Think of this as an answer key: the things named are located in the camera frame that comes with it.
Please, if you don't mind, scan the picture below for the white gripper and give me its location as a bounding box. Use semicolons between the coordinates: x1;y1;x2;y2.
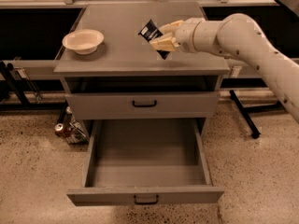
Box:
149;18;223;54

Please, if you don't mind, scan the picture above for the dark blue snack bar wrapper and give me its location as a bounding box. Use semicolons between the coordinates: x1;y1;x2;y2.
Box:
138;20;170;60

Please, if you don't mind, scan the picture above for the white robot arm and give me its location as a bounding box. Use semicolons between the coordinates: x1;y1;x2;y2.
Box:
149;13;299;122

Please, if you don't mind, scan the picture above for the grey drawer cabinet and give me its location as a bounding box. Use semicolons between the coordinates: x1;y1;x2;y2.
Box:
53;1;231;140

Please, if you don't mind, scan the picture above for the closed grey drawer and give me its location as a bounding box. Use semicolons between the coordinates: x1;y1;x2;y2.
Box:
66;91;219;119

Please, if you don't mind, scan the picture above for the open grey drawer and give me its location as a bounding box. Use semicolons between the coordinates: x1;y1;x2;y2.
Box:
67;119;224;206

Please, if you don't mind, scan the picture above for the white bowl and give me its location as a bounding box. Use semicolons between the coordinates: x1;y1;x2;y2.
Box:
63;29;104;55

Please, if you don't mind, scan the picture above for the dark bottle on floor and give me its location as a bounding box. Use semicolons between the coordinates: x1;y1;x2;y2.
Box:
64;106;73;126

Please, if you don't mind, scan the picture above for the black table leg right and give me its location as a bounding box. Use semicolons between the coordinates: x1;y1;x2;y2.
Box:
229;90;261;139

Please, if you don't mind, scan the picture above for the red soda can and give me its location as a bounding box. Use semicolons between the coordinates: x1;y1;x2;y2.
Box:
54;123;64;137

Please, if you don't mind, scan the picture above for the black stand left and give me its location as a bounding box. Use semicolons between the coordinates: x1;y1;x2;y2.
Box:
0;61;30;105

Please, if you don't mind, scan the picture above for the black upper drawer handle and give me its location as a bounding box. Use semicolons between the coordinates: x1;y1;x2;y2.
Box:
132;100;158;108

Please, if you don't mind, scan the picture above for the black drawer handle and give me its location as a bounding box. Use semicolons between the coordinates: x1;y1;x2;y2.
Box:
134;194;160;205
132;100;158;108

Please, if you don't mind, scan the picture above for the black lower drawer handle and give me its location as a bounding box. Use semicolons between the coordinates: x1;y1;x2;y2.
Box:
134;194;160;205

